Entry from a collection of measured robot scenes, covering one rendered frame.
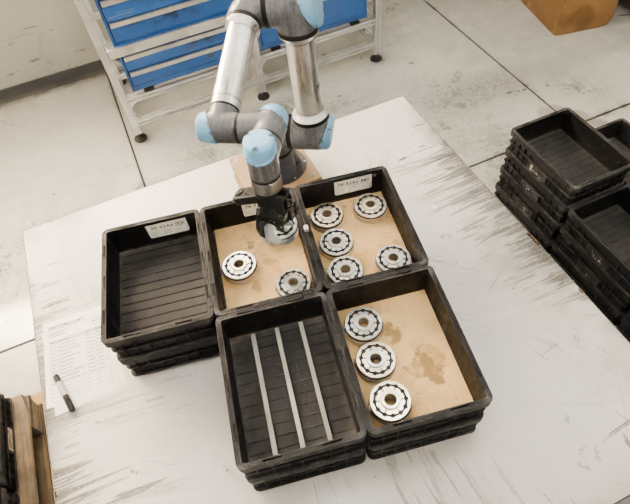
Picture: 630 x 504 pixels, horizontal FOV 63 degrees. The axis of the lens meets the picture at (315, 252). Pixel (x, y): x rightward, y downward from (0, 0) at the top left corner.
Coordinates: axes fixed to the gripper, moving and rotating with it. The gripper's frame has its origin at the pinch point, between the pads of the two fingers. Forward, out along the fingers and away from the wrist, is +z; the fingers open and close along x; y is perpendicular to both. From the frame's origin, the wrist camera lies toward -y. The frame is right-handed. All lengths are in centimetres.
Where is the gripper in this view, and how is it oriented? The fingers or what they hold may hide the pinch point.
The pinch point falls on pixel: (272, 234)
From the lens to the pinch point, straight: 144.1
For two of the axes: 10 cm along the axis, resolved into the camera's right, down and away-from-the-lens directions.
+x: 4.9, -7.3, 4.9
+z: 0.8, 5.9, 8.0
